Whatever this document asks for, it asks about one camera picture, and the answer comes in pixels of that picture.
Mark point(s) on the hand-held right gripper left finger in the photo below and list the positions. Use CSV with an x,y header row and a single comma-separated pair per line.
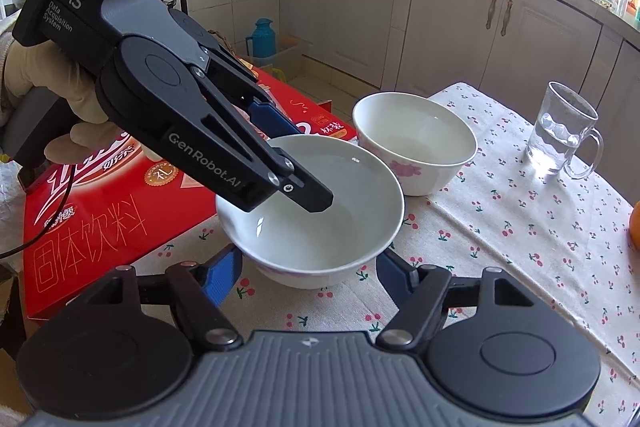
x,y
225,277

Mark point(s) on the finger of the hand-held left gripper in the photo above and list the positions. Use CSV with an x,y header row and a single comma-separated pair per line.
x,y
267,117
305,194

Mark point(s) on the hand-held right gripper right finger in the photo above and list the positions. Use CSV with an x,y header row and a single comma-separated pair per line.
x,y
395,279

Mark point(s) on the white pink-flower bowl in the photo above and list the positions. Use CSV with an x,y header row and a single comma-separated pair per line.
x,y
350,227
415,167

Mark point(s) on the person's left forearm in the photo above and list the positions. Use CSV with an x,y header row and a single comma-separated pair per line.
x,y
4,107

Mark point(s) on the person's left hand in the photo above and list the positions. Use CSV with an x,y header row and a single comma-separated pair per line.
x,y
60,77

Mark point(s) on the clear plastic container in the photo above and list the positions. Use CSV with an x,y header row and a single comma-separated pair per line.
x,y
290,62

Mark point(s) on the blue thermos jug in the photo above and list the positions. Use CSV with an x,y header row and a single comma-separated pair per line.
x,y
260,42

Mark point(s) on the red gift box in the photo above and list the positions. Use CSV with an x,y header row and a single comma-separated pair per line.
x,y
100,227

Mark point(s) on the cherry-print tablecloth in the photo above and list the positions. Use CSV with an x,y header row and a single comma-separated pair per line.
x,y
525,227

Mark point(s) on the glass mug with water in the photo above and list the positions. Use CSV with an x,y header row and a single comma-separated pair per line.
x,y
555,142

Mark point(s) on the orange with leaf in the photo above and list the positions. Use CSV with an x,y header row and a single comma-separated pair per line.
x,y
636,227

